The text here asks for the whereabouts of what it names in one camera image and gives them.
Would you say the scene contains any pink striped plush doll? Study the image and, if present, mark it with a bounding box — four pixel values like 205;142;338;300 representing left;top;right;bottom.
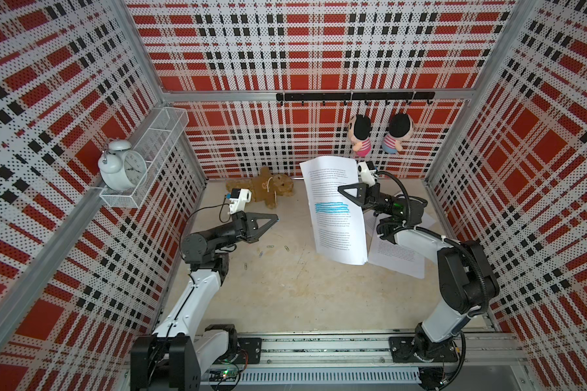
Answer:
347;114;372;157

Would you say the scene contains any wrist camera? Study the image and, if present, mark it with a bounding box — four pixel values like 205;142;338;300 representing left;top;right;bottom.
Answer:
228;188;252;216
357;161;378;187

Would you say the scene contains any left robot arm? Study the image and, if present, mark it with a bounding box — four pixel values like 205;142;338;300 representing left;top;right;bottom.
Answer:
130;211;279;390

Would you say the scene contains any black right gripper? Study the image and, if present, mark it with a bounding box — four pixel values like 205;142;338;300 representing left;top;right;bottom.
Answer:
338;183;400;218

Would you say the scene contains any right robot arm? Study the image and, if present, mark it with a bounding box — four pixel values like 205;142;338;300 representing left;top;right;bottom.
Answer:
338;170;500;344

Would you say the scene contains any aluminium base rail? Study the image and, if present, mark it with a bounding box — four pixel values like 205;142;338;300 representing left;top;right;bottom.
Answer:
190;331;534;387

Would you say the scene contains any brown teddy bear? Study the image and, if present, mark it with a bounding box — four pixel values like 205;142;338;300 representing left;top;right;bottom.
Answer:
226;166;294;210

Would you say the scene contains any blue striped plush doll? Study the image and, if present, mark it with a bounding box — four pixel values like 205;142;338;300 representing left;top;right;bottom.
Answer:
382;113;414;154

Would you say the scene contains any blue highlighted paper document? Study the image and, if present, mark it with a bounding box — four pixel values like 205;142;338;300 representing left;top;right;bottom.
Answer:
300;156;368;266

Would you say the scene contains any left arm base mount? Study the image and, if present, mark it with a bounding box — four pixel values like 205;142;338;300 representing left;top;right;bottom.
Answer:
215;337;263;366

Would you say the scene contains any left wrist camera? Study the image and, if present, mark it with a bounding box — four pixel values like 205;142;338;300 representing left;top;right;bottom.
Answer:
228;188;252;216

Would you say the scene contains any pink highlighted paper document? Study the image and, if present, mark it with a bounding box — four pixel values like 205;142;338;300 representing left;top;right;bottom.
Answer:
368;236;426;280

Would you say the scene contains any black wall hook rail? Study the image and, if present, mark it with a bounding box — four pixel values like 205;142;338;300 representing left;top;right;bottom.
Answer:
276;91;435;103

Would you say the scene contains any white alarm clock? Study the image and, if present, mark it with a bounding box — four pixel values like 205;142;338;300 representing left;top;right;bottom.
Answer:
98;139;148;192

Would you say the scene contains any white wire shelf basket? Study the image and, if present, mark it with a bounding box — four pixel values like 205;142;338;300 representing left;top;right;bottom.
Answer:
99;107;188;209

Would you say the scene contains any yellow highlighted paper document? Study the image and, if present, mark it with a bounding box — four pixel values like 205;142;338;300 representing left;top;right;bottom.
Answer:
364;212;436;237

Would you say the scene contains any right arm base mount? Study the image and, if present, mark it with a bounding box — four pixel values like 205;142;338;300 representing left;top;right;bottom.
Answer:
389;335;459;363

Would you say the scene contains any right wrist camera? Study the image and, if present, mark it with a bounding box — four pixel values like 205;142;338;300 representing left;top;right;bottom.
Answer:
357;161;378;187

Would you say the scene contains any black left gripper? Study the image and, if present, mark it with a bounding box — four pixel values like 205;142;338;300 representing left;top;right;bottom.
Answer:
206;212;277;251

